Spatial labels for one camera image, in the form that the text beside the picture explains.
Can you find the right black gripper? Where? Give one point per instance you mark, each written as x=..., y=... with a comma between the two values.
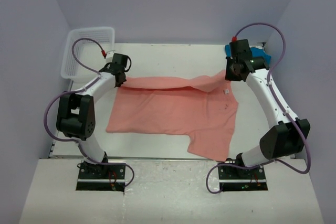
x=229, y=76

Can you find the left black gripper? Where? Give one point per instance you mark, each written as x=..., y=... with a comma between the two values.
x=125, y=80

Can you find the pink t shirt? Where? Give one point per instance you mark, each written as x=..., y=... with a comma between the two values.
x=203, y=108

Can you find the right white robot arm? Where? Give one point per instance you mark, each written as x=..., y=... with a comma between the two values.
x=287, y=133

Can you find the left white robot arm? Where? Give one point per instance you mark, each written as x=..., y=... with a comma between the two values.
x=76, y=116

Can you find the blue folded t shirt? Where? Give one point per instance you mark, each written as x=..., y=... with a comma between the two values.
x=256, y=52

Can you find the white plastic basket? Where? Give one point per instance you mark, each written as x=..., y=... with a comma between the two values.
x=86, y=44

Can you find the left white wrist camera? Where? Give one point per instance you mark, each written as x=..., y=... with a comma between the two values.
x=108, y=55

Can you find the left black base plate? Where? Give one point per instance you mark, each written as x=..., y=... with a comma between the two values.
x=93, y=177

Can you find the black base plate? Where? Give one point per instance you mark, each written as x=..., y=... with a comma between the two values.
x=234, y=179
x=93, y=177

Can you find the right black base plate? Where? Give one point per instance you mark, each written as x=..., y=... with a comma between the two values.
x=234, y=179

